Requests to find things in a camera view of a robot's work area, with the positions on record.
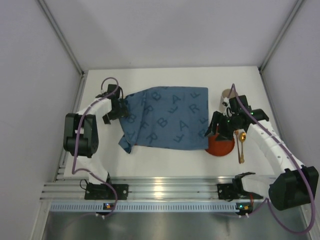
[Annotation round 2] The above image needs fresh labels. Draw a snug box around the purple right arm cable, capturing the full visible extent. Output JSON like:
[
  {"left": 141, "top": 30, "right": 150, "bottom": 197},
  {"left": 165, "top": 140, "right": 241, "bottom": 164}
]
[{"left": 228, "top": 83, "right": 316, "bottom": 236}]

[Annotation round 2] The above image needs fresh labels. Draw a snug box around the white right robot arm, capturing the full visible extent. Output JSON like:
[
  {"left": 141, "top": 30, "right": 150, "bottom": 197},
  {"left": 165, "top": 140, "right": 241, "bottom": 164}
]
[{"left": 205, "top": 95, "right": 319, "bottom": 211}]

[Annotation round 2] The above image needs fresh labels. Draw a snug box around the red round plastic plate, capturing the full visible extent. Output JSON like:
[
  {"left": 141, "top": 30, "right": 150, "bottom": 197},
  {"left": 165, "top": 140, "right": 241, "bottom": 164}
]
[{"left": 205, "top": 134, "right": 235, "bottom": 157}]

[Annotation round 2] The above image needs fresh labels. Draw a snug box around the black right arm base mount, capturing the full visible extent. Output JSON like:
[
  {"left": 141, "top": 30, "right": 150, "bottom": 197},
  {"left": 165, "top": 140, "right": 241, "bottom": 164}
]
[{"left": 216, "top": 172, "right": 263, "bottom": 202}]

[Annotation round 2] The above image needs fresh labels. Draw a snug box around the right aluminium corner post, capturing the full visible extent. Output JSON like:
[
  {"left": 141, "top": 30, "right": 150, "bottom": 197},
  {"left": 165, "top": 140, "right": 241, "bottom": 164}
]
[{"left": 258, "top": 0, "right": 306, "bottom": 74}]

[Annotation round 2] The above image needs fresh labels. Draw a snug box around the aluminium corner post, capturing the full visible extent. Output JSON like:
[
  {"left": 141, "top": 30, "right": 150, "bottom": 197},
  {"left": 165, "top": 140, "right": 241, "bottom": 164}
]
[
  {"left": 258, "top": 0, "right": 306, "bottom": 74},
  {"left": 35, "top": 0, "right": 85, "bottom": 76}
]

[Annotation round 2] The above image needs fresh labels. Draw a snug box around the beige paper cup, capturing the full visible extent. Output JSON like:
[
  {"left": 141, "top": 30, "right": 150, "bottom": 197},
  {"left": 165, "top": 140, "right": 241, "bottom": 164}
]
[{"left": 219, "top": 88, "right": 236, "bottom": 113}]

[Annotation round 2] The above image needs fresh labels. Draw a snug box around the left aluminium corner post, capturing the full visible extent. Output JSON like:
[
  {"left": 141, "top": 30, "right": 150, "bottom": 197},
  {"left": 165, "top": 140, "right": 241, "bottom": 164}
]
[{"left": 35, "top": 0, "right": 85, "bottom": 76}]

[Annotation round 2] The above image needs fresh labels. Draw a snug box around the aluminium front rail frame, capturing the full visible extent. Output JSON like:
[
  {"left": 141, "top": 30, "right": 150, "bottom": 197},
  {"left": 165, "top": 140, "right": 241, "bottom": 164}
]
[{"left": 39, "top": 176, "right": 313, "bottom": 202}]

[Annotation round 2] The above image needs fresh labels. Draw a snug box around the blue letter-print cloth napkin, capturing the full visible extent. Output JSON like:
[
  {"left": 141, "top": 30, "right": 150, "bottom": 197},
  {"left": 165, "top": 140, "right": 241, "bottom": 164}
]
[{"left": 118, "top": 86, "right": 209, "bottom": 154}]

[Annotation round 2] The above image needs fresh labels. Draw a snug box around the copper-coloured fork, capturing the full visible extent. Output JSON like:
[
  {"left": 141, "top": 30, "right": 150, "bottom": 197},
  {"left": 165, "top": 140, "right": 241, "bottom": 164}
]
[{"left": 234, "top": 130, "right": 243, "bottom": 164}]

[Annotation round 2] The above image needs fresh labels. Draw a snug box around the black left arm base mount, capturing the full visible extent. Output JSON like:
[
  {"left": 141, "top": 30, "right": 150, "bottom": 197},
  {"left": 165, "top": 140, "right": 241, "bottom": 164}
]
[{"left": 79, "top": 179, "right": 129, "bottom": 200}]

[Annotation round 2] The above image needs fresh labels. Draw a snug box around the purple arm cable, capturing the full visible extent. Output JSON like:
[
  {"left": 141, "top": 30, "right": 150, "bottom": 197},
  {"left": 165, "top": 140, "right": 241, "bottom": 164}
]
[
  {"left": 228, "top": 83, "right": 316, "bottom": 236},
  {"left": 71, "top": 77, "right": 120, "bottom": 213}
]

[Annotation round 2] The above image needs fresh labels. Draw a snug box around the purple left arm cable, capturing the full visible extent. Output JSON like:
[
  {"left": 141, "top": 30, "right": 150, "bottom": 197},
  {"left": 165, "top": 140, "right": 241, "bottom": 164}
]
[{"left": 71, "top": 77, "right": 120, "bottom": 213}]

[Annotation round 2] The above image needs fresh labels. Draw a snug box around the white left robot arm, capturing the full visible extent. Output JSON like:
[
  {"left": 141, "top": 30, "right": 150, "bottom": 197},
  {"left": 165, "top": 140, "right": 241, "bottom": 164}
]
[{"left": 63, "top": 84, "right": 129, "bottom": 185}]

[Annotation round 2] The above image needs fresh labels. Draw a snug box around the perforated white cable duct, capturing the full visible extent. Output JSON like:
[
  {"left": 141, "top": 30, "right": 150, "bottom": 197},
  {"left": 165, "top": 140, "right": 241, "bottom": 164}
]
[{"left": 50, "top": 202, "right": 253, "bottom": 214}]

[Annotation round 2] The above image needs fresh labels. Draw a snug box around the gold ornate spoon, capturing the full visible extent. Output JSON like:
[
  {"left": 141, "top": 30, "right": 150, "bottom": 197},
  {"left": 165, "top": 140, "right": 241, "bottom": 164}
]
[{"left": 239, "top": 131, "right": 247, "bottom": 164}]

